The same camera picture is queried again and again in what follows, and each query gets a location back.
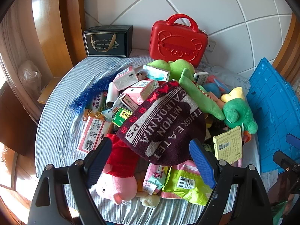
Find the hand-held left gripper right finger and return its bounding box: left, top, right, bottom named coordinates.
left=189, top=138, right=274, bottom=225

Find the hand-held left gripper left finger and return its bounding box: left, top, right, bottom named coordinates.
left=28, top=136, right=113, bottom=225

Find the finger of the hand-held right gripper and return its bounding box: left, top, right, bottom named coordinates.
left=273, top=150, right=300, bottom=176
left=286, top=133, right=300, bottom=149

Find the pink pig plush red dress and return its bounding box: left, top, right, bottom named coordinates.
left=94, top=133, right=141, bottom=205

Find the blue plastic storage crate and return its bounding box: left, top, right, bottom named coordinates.
left=248, top=57, right=300, bottom=174

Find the cream plush with orange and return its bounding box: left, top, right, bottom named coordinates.
left=137, top=185, right=161, bottom=208

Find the green snack pouch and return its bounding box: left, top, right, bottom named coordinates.
left=161, top=167, right=212, bottom=205

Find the pale yellow card package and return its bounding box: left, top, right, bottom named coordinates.
left=213, top=126, right=242, bottom=165

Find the pink snack packet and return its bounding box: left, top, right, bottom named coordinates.
left=142, top=163, right=174, bottom=195

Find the green plastic bag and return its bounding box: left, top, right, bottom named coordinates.
left=272, top=200, right=289, bottom=225

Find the maroon lettered knit hat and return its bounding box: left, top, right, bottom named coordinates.
left=117, top=80, right=207, bottom=166

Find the green frog plush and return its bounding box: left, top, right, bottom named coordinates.
left=221, top=87, right=257, bottom=134

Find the pink plush toy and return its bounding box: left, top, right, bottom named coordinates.
left=207, top=91, right=227, bottom=106

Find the blue tinsel brush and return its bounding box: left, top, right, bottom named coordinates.
left=68, top=60, right=123, bottom=114

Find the blue plush toy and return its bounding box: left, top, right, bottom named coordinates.
left=203, top=82, right=222, bottom=98

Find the green crocodile plush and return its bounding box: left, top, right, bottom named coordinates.
left=147, top=59, right=225, bottom=120

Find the pile of medicine boxes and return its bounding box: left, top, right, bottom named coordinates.
left=77, top=64, right=209, bottom=155

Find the pale floral pillow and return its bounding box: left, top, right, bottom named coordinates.
left=199, top=62, right=251, bottom=94

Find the wooden nightstand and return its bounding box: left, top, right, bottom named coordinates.
left=37, top=77, right=62, bottom=104

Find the clear plastic bag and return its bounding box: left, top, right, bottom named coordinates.
left=17, top=60, right=42, bottom=94

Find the black gift box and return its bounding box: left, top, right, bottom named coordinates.
left=83, top=25, right=133, bottom=59

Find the red bear suitcase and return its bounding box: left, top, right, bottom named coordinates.
left=149, top=14, right=209, bottom=68

